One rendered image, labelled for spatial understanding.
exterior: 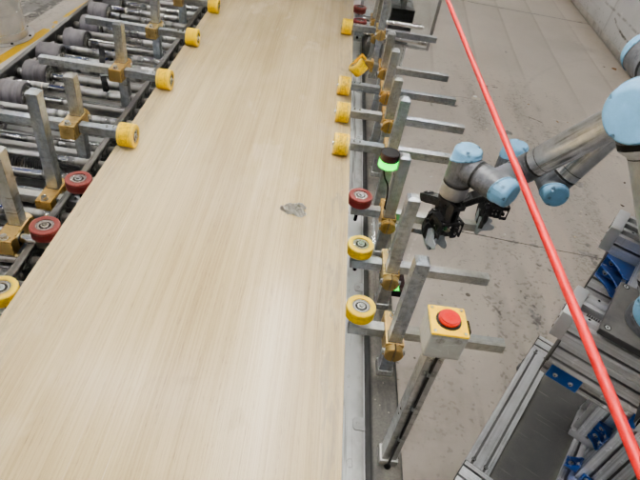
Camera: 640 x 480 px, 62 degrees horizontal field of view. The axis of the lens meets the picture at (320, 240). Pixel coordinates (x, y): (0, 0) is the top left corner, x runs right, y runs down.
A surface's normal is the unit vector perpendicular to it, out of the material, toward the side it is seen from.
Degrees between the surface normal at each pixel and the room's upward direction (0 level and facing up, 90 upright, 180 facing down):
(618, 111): 84
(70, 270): 0
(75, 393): 0
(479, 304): 0
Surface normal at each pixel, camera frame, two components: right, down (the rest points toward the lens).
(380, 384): 0.14, -0.75
